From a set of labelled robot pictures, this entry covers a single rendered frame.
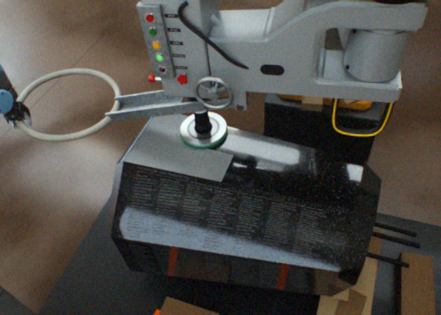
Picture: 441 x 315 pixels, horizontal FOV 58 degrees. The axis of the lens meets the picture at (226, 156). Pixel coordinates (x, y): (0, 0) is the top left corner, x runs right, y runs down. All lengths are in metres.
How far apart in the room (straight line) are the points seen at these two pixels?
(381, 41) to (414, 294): 1.42
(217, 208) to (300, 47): 0.73
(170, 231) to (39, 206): 1.43
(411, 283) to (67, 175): 2.31
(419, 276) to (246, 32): 1.60
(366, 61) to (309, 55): 0.18
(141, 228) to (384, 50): 1.20
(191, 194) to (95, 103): 2.04
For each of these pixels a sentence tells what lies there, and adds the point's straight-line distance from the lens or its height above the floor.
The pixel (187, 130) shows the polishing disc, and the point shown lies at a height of 0.89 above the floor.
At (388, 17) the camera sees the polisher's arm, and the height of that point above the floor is 1.54.
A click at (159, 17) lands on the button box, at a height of 1.52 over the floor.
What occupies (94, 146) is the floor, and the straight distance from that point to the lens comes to 3.22.
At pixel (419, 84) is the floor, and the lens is 3.63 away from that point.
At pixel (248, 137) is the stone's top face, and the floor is 0.87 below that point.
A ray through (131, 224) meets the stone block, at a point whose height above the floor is 0.67.
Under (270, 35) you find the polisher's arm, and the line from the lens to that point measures 1.36.
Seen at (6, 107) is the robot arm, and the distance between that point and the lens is 1.74.
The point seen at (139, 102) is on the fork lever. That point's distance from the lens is 1.92.
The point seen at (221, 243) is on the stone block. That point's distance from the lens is 1.71.
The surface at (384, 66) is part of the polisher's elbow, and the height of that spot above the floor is 1.36.
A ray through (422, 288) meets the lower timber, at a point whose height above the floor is 0.11.
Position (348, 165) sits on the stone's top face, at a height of 0.87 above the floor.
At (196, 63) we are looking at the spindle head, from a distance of 1.46.
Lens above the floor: 2.18
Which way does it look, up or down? 49 degrees down
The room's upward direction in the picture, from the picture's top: 7 degrees counter-clockwise
